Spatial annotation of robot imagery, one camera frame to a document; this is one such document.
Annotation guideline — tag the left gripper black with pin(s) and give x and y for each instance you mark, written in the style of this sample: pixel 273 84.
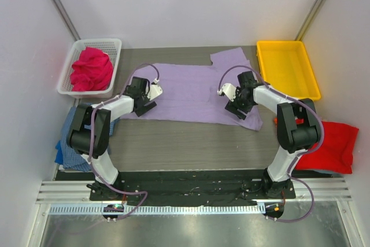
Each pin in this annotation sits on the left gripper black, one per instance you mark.
pixel 145 107

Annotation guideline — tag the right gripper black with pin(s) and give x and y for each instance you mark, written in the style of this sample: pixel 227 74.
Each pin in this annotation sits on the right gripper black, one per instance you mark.
pixel 236 108

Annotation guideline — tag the purple t shirt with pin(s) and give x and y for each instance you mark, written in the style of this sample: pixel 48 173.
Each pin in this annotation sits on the purple t shirt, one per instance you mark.
pixel 190 91

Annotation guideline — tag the yellow plastic tray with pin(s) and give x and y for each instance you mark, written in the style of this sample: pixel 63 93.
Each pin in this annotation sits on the yellow plastic tray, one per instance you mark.
pixel 286 66

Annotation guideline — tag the white plastic basket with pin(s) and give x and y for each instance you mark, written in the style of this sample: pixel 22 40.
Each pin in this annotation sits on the white plastic basket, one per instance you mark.
pixel 110 46

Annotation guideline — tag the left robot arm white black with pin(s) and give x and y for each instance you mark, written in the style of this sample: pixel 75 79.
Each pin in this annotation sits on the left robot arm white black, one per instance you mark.
pixel 89 132

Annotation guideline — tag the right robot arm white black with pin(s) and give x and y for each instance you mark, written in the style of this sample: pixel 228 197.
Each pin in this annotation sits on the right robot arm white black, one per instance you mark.
pixel 298 127

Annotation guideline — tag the peach folded shirt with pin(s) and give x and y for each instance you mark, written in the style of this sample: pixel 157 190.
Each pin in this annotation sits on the peach folded shirt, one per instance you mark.
pixel 275 120

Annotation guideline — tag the pink crumpled shirt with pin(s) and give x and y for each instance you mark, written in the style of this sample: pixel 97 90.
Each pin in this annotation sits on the pink crumpled shirt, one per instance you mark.
pixel 92 71

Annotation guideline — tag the blue checkered shirt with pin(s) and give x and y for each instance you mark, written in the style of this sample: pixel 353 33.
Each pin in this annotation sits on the blue checkered shirt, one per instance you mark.
pixel 66 156

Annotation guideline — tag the red folded shirt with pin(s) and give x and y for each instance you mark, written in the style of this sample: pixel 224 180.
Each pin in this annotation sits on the red folded shirt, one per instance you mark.
pixel 336 152

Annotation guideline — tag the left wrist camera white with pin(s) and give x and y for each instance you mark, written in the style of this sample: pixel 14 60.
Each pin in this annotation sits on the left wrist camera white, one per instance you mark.
pixel 155 90

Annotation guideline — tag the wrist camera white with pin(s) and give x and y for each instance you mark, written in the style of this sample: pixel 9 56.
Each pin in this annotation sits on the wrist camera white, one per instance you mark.
pixel 228 90
pixel 155 90

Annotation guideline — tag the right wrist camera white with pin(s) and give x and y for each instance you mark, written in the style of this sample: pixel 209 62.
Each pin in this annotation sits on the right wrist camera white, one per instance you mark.
pixel 228 90

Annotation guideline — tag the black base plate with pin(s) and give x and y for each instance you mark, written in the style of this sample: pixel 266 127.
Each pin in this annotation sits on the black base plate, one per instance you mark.
pixel 192 188

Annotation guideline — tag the white slotted cable duct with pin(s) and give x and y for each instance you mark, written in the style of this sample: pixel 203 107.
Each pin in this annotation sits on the white slotted cable duct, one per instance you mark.
pixel 116 209

